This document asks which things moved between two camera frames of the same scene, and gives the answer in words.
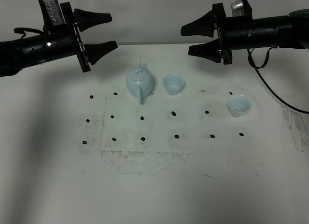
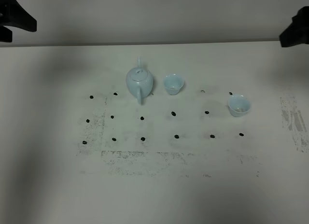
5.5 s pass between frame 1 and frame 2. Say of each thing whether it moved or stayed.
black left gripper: moved
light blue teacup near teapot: stayed
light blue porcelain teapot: stayed
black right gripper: moved
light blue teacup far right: stayed
